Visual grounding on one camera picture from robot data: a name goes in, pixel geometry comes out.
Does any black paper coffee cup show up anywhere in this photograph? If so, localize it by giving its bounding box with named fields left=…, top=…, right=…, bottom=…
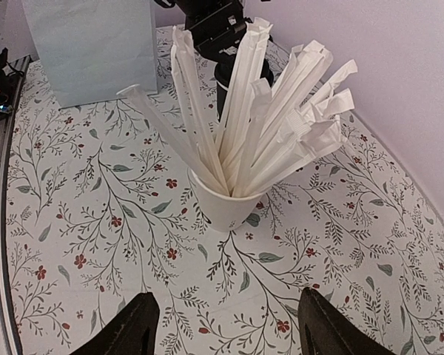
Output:
left=213, top=58, right=275, bottom=123

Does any white paper cup holding straws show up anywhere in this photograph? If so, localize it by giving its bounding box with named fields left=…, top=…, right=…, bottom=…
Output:
left=186, top=168, right=268, bottom=232

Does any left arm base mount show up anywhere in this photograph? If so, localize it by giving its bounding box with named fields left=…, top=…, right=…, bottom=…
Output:
left=0, top=48, right=24, bottom=121

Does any bundle of white wrapped straws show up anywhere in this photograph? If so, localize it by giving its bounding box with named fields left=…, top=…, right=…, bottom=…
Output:
left=120, top=18, right=358, bottom=197

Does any light blue paper bag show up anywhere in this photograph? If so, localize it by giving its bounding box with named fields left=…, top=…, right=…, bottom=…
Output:
left=22, top=0, right=158, bottom=108

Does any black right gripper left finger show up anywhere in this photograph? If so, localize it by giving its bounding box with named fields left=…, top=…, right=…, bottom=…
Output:
left=73, top=292, right=160, bottom=355

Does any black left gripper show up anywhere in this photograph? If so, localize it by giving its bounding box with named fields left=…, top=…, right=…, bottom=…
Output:
left=156, top=0, right=255, bottom=63

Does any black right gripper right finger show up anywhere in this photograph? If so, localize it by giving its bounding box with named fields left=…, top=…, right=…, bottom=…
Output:
left=297, top=287, right=391, bottom=355

